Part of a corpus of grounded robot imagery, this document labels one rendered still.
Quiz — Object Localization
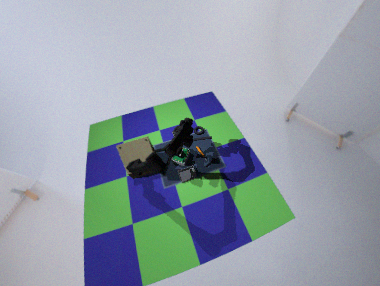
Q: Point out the green circuit board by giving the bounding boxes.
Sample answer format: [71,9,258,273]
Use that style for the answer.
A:
[172,148,189,163]

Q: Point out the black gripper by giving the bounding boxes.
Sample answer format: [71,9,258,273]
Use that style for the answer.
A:
[175,144,183,156]

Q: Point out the dark blue-grey mat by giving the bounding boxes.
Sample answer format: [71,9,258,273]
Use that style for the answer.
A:
[153,129,227,189]

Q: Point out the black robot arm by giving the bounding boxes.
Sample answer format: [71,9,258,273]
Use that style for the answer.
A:
[126,117,194,177]

